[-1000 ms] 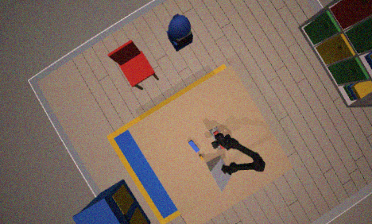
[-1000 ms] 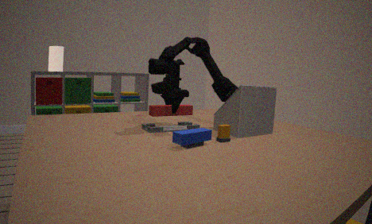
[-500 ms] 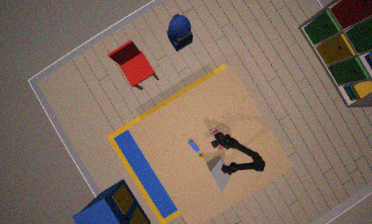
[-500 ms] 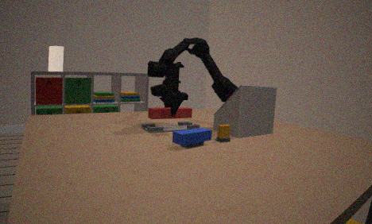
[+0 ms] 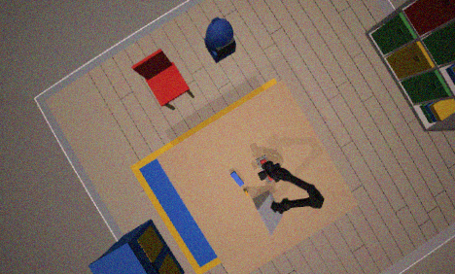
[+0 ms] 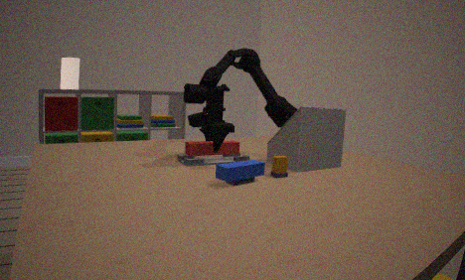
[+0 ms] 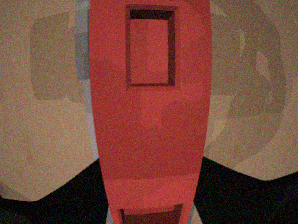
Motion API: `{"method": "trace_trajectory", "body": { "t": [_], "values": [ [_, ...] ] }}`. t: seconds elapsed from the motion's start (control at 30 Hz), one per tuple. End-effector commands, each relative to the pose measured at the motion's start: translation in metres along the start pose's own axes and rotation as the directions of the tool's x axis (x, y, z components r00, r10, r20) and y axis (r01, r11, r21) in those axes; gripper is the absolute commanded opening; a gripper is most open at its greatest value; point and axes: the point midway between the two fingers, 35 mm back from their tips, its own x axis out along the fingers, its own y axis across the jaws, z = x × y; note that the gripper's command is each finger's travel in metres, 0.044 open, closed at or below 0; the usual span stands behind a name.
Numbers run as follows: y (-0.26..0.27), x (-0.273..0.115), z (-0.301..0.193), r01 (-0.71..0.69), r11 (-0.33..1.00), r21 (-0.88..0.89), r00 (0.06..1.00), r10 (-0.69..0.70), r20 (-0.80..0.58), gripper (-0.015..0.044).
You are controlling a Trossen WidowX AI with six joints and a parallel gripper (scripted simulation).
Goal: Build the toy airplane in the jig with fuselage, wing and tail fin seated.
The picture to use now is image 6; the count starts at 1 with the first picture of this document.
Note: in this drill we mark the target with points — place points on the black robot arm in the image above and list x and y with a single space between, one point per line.
277 107

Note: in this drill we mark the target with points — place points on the orange block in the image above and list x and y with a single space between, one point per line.
279 164

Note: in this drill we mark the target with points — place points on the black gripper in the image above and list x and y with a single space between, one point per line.
219 129

